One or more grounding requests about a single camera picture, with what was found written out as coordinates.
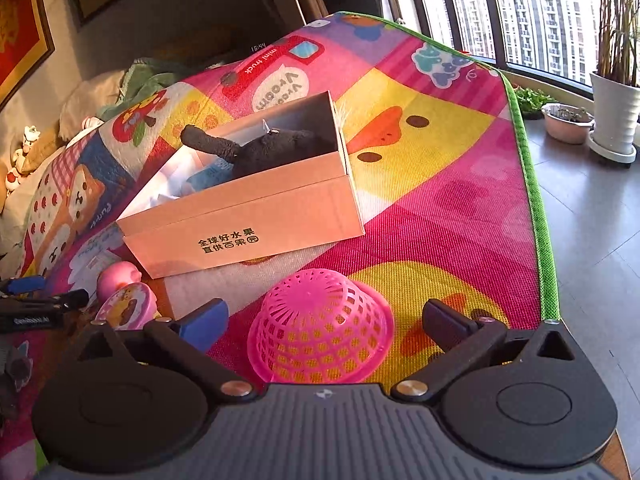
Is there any black window frame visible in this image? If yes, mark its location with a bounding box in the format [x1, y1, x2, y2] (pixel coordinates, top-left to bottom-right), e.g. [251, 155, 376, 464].
[380, 0, 640, 106]

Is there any beige pillow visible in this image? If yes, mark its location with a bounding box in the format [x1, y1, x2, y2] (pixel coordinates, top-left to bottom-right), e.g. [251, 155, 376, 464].
[59, 70, 133, 136]

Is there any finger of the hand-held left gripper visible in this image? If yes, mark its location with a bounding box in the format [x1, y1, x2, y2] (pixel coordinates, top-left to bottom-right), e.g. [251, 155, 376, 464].
[0, 289, 90, 317]
[0, 275, 44, 297]

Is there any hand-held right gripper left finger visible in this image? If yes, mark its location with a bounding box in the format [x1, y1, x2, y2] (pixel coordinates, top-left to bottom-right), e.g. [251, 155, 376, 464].
[75, 298, 256, 402]

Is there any pink flowerpot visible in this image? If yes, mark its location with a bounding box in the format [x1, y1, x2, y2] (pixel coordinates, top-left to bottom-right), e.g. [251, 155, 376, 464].
[541, 103, 596, 145]

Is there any white paper card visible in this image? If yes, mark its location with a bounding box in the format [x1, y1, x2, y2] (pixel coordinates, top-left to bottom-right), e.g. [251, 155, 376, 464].
[149, 170, 202, 207]

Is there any colourful cartoon play mat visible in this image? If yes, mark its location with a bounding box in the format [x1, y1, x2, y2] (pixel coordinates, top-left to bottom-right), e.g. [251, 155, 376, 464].
[0, 11, 632, 480]

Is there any pink plastic mesh basket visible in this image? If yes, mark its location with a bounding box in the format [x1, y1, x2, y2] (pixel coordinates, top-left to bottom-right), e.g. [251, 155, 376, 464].
[247, 268, 395, 386]

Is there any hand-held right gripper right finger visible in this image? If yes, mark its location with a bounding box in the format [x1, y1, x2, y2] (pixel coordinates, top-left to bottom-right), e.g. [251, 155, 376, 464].
[390, 298, 577, 402]

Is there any blue packet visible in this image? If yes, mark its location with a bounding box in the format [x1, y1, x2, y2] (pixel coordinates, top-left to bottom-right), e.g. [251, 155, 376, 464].
[192, 162, 234, 194]

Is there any pink cardboard box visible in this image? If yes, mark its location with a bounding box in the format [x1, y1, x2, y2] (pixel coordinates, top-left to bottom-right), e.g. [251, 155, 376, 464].
[116, 91, 366, 280]

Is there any beige bed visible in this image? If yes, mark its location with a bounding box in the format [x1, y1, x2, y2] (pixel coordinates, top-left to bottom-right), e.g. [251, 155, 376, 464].
[0, 110, 57, 273]

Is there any white pot with tall plant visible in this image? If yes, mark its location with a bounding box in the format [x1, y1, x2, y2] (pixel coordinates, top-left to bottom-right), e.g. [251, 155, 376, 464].
[587, 0, 640, 165]

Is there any black plush toy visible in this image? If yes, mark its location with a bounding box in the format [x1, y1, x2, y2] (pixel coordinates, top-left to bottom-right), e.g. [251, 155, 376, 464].
[180, 124, 337, 181]

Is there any brown pillow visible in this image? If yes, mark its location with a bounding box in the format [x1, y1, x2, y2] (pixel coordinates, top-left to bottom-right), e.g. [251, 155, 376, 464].
[22, 127, 67, 174]

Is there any green blanket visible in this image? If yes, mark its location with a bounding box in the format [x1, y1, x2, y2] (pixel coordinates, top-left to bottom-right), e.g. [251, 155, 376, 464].
[117, 57, 213, 112]

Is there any small green potted plant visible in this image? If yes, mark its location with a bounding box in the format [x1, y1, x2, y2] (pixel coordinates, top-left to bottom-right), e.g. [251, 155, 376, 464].
[512, 86, 558, 121]

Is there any row of small plush toys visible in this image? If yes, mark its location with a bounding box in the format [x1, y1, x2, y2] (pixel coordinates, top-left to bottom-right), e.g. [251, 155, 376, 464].
[5, 125, 42, 197]

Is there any pink pig toy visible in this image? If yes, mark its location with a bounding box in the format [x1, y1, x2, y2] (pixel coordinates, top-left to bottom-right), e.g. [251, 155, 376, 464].
[96, 262, 144, 301]

